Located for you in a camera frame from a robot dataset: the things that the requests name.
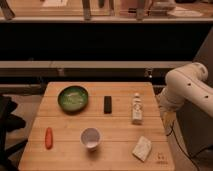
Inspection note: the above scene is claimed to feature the green ceramic bowl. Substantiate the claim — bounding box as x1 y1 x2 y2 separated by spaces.
57 85 89 112

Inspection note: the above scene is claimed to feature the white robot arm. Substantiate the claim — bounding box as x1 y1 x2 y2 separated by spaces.
158 62 213 117

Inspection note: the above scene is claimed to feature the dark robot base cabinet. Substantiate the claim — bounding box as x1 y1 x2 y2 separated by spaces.
175 36 213 158

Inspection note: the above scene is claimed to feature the white paper cup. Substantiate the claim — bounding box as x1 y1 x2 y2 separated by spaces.
80 128 101 151

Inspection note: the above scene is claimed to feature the white plastic bottle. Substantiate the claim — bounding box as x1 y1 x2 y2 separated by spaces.
132 93 142 125

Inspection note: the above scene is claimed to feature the black rectangular block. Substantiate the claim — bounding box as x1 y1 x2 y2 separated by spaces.
104 96 112 114

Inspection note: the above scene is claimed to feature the black cable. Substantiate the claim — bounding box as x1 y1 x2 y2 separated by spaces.
165 119 202 171

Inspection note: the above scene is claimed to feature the black office chair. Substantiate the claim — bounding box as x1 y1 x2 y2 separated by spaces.
0 95 28 171

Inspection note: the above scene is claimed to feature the orange carrot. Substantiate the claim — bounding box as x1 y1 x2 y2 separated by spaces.
45 127 53 149

